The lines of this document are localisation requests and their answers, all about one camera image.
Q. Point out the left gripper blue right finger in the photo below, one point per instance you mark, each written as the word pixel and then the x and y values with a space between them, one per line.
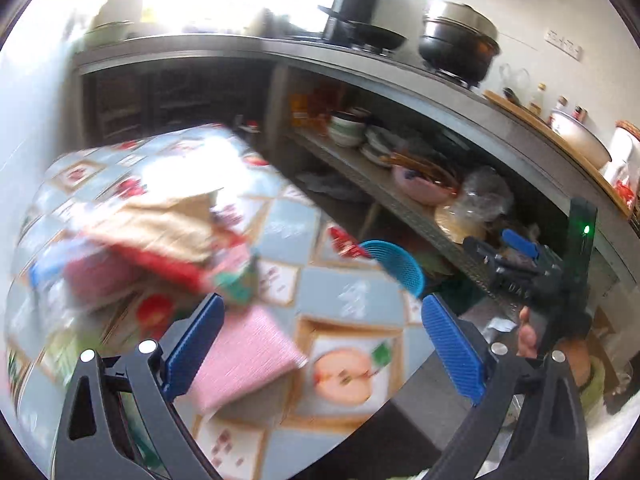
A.
pixel 462 363

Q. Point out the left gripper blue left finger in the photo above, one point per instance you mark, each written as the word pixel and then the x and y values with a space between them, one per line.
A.
pixel 186 344

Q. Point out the pink mesh scouring pad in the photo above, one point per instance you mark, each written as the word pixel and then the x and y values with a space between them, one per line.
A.
pixel 249 352

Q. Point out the brown paper bag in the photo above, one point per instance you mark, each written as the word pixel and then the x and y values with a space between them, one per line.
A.
pixel 175 227

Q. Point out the red snack wrapper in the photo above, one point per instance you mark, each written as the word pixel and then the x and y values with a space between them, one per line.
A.
pixel 230 272

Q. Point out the green white fleece sleeve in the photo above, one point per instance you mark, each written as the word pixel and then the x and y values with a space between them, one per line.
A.
pixel 591 394

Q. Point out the fruit pattern tablecloth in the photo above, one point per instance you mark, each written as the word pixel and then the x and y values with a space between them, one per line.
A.
pixel 358 327

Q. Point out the clear bag of yellow grain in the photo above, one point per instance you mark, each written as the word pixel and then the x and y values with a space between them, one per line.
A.
pixel 484 196

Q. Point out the metal perforated shelf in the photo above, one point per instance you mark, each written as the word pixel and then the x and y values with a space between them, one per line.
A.
pixel 379 184

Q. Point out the blue plastic waste basket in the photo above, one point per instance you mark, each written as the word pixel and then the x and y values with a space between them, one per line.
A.
pixel 398 263

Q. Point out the metal bowl on counter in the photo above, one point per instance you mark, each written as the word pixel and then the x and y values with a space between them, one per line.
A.
pixel 580 139

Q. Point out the wooden cutting board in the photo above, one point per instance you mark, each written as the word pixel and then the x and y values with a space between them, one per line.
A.
pixel 541 128

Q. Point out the pink plastic basin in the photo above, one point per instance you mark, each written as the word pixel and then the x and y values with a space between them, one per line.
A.
pixel 422 191

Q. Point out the stacked white green bowls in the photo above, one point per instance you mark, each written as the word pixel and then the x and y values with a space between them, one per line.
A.
pixel 346 130

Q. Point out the black cooking pot with lid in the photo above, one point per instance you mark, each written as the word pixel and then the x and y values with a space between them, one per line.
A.
pixel 458 41

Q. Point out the black wok pan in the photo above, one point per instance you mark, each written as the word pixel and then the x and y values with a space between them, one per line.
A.
pixel 363 35

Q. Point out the wall power socket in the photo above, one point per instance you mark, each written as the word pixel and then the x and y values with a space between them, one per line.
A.
pixel 562 43

